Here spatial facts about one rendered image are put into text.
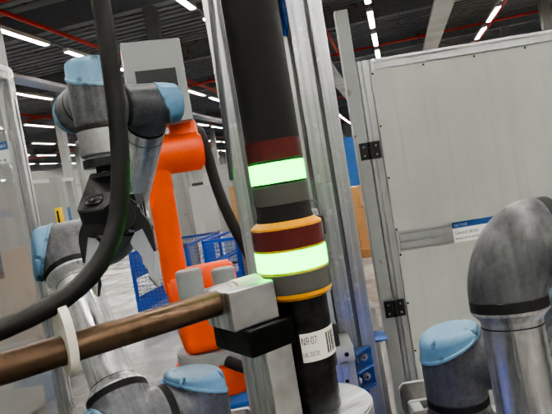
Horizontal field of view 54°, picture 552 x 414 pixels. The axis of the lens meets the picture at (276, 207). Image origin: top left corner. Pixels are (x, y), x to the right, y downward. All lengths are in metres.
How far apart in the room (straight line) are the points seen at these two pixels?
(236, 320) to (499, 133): 2.06
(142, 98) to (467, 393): 0.79
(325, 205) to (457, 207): 1.14
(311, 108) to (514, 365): 0.67
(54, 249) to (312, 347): 0.94
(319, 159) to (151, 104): 0.38
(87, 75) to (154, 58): 3.44
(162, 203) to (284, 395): 4.05
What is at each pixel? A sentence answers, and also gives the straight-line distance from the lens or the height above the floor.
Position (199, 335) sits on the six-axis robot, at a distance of 4.25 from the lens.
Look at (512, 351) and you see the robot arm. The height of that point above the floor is 1.35.
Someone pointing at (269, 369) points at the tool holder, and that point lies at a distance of 0.31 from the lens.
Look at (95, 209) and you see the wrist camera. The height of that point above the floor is 1.60.
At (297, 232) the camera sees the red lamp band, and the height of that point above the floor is 1.57.
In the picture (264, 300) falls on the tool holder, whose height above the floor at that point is 1.54.
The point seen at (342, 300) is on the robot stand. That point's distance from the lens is 1.20.
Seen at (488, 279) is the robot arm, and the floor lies 1.44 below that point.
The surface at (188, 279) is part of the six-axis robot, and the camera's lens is 4.10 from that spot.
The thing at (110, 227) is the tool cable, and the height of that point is 1.60.
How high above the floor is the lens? 1.61
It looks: 3 degrees down
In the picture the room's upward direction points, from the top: 9 degrees counter-clockwise
